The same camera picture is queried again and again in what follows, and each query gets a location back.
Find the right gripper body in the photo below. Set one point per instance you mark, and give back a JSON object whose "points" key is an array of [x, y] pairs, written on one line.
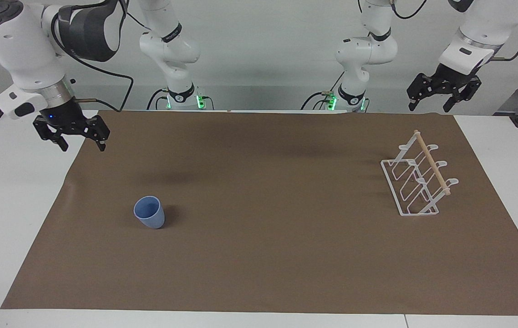
{"points": [[65, 116]]}

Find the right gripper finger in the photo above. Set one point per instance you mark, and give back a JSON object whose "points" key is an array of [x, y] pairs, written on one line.
{"points": [[99, 130], [49, 132]]}

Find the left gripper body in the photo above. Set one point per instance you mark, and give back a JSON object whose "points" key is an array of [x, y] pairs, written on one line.
{"points": [[450, 79]]}

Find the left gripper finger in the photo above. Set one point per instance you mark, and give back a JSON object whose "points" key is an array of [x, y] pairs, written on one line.
{"points": [[420, 89], [466, 91]]}

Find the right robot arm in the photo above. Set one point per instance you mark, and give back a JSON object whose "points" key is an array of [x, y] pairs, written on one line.
{"points": [[22, 50]]}

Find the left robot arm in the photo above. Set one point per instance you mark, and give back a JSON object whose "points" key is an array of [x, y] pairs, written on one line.
{"points": [[363, 50]]}

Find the blue cup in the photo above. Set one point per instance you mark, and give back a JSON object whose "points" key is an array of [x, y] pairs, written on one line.
{"points": [[149, 214]]}

